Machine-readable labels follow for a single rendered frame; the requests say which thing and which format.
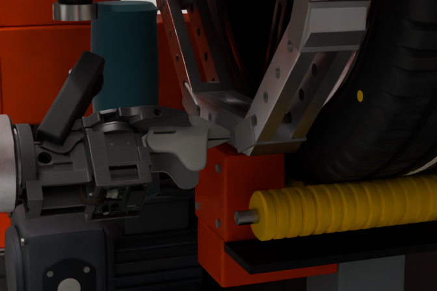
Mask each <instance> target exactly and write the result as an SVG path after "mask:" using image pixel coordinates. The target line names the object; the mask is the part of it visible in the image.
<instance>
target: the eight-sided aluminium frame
mask: <svg viewBox="0 0 437 291"><path fill-rule="evenodd" d="M156 5H157V8H158V10H160V13H161V17H162V21H163V25H164V28H165V32H166V37H167V40H168V44H169V47H170V52H171V54H172V59H173V62H174V66H175V69H176V73H177V76H178V81H179V85H180V88H181V93H182V96H183V99H182V105H183V106H184V108H185V110H186V112H187V113H188V114H193V115H195V116H199V117H201V118H204V119H206V120H209V121H211V122H213V123H216V124H217V125H220V126H221V127H223V128H225V129H227V130H229V132H230V139H229V140H228V141H227V142H226V143H228V144H230V145H231V146H233V147H234V148H236V149H237V152H238V153H244V154H246V155H248V156H249V157H251V156H259V155H273V154H282V153H295V152H297V150H298V149H299V147H300V145H301V143H303V142H305V141H306V140H307V138H306V135H307V133H308V131H309V129H310V127H311V126H312V124H313V122H314V121H315V119H316V117H317V115H318V113H319V112H320V110H321V108H322V107H323V105H324V102H325V101H326V99H327V97H328V96H329V94H330V92H331V91H332V89H333V87H334V85H335V84H336V82H337V80H338V79H339V76H340V75H341V73H342V71H343V70H344V68H345V66H346V64H347V62H348V61H349V59H350V57H351V55H352V54H353V52H354V51H355V50H359V48H360V43H361V39H362V36H363V35H364V32H365V30H366V18H367V13H368V10H369V5H370V0H294V2H293V8H292V13H291V19H290V22H289V24H288V26H287V28H286V30H285V32H284V35H283V36H282V39H281V41H280V43H279V45H278V48H277V50H276V52H275V54H274V56H273V58H272V60H271V63H270V65H269V67H268V69H267V72H266V74H265V76H264V78H263V80H262V82H261V84H260V86H259V88H258V91H257V93H256V95H255V97H254V99H251V98H249V97H247V96H245V95H243V94H240V93H239V92H236V90H235V88H234V87H233V85H232V82H231V79H230V75H229V73H228V69H227V66H226V62H225V59H224V56H223V53H222V49H221V46H220V43H219V39H218V36H217V32H216V30H215V26H214V23H213V19H212V17H211V13H210V10H209V7H208V3H207V0H156ZM182 10H187V13H188V15H189V19H190V23H191V27H192V31H193V33H194V37H195V40H196V44H197V47H198V51H199V54H200V58H201V61H202V65H203V68H204V72H205V76H206V79H207V82H202V80H201V76H200V72H199V70H198V66H197V63H196V59H195V55H194V51H193V49H192V45H191V41H190V38H189V33H188V31H187V27H186V24H185V20H184V17H183V12H182Z"/></svg>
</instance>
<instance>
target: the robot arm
mask: <svg viewBox="0 0 437 291"><path fill-rule="evenodd" d="M104 65H105V59H104V58H103V57H101V56H99V55H97V54H95V53H92V52H90V51H83V52H82V54H81V56H80V57H79V59H78V61H77V62H76V64H75V65H74V66H72V67H71V69H70V70H69V72H68V74H67V78H66V81H65V83H64V84H63V86H62V88H61V89H60V92H59V93H58V95H57V96H56V98H55V100H54V102H53V103H52V105H51V106H50V108H49V110H48V112H47V114H46V115H45V117H44V118H43V120H42V122H41V124H40V125H39V127H38V129H37V132H36V141H35V142H34V140H33V134H32V130H31V126H30V125H29V124H28V123H19V124H13V123H12V120H11V118H10V117H9V116H8V115H6V114H2V115H0V212H13V211H14V210H15V208H16V207H17V204H18V200H19V201H21V200H22V201H23V211H24V216H25V220H26V219H33V218H48V217H55V216H69V215H78V214H84V215H85V219H86V222H88V221H101V220H115V219H123V218H137V217H139V212H138V210H140V209H141V208H142V206H143V204H144V201H145V199H146V196H147V194H148V191H149V189H150V186H151V184H152V181H153V180H152V175H151V173H155V172H164V173H167V174H168V175H169V176H170V177H171V178H172V180H173V181H174V182H175V183H176V184H177V186H178V187H180V188H182V189H191V188H194V187H195V186H196V185H197V184H198V180H199V171H200V170H202V169H204V168H205V167H206V164H207V149H209V148H212V147H215V146H217V145H220V144H222V143H224V142H227V141H228V140H229V139H230V132H229V130H227V129H225V128H223V127H221V126H220V125H217V124H216V123H213V122H211V121H209V120H206V119H204V118H201V117H199V116H195V115H193V114H188V113H187V112H186V111H184V110H178V109H175V108H169V107H163V106H157V105H143V106H137V107H128V108H124V107H118V108H114V109H109V110H103V111H97V112H95V113H92V114H91V115H89V116H88V117H83V116H84V114H85V112H86V110H87V108H88V107H89V105H90V103H91V101H92V100H93V98H94V97H95V96H96V95H97V94H99V92H100V91H101V89H102V87H103V82H104V78H103V69H104ZM141 133H144V134H146V135H144V136H143V137H142V136H141ZM121 211H126V213H127V214H115V215H107V214H109V213H110V212H112V213H115V212H121ZM100 213H103V214H104V215H106V216H100Z"/></svg>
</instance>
